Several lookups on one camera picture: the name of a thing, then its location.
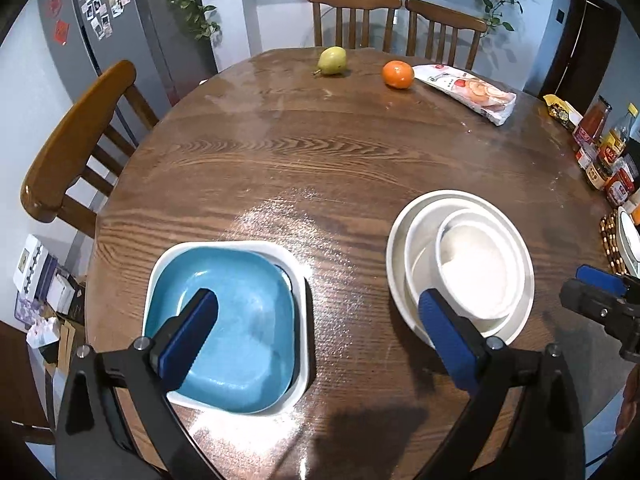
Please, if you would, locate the pile of cardboard boxes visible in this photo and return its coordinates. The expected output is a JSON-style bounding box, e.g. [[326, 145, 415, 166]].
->
[[12, 234, 88, 376]]

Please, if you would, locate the curved-back wooden chair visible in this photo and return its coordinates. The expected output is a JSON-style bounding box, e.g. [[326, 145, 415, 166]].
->
[[20, 60, 161, 238]]

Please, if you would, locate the woven beaded trivet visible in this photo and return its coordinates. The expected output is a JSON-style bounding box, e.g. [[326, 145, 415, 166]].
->
[[600, 210, 632, 276]]

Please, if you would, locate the medium white round bowl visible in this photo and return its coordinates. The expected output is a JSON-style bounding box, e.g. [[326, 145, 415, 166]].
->
[[404, 197, 527, 337]]

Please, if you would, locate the blue square plate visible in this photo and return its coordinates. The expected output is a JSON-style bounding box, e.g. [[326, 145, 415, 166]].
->
[[143, 246, 295, 413]]

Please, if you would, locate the dark wooden door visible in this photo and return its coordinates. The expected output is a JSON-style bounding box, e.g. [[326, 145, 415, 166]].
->
[[537, 0, 623, 103]]

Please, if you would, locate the large white round bowl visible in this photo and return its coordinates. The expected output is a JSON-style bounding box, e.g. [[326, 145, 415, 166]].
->
[[386, 189, 536, 350]]

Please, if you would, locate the person's right forearm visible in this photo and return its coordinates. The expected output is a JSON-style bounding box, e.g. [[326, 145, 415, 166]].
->
[[616, 367, 640, 436]]

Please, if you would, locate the white dish with dark rim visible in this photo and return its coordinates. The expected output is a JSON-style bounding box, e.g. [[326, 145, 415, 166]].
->
[[617, 205, 640, 277]]

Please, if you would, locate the row of condiment jars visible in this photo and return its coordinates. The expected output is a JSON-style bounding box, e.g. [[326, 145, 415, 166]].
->
[[572, 95, 640, 208]]

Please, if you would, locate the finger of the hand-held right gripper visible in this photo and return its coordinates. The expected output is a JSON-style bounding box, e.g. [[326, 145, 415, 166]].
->
[[574, 264, 632, 299], [559, 279, 627, 324]]

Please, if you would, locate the yellow snack packet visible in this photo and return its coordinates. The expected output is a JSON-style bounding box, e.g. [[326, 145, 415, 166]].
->
[[543, 94, 583, 131]]

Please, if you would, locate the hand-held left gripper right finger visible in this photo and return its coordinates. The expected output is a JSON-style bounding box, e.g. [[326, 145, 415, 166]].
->
[[417, 288, 587, 480]]

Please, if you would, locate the white square plate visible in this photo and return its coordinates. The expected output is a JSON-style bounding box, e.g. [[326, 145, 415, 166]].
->
[[142, 241, 313, 417]]

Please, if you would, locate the small white round bowl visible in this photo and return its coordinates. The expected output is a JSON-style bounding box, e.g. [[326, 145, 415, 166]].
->
[[435, 209, 514, 320]]

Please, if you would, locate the orange fruit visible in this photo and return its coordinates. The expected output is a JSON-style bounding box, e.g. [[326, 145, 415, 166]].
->
[[382, 60, 415, 90]]

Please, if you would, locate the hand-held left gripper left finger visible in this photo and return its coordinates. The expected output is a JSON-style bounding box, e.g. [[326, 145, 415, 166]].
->
[[54, 288, 220, 480]]

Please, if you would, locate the grey refrigerator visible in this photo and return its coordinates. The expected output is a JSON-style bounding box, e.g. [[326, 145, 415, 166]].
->
[[37, 0, 221, 106]]

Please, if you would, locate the green pear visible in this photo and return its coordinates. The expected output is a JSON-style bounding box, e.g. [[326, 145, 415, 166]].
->
[[313, 46, 347, 77]]

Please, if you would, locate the white snack packet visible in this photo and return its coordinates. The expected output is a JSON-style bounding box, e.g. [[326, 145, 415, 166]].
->
[[412, 63, 517, 126]]

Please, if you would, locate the slat-back wooden chair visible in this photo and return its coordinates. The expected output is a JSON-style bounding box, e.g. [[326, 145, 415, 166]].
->
[[405, 0, 488, 71], [306, 0, 403, 53]]

